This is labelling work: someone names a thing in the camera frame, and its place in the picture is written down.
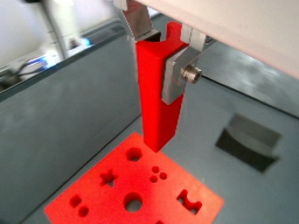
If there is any black curved fixture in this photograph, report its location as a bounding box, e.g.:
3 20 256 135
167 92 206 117
216 114 282 172

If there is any red block with shaped holes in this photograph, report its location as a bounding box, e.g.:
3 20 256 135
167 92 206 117
44 133 224 224

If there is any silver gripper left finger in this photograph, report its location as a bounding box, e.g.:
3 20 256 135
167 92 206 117
113 0 161 42

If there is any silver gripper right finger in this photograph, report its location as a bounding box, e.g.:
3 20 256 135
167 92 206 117
161 24 216 104

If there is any red arch bar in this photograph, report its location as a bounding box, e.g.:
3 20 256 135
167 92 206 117
135 22 187 152

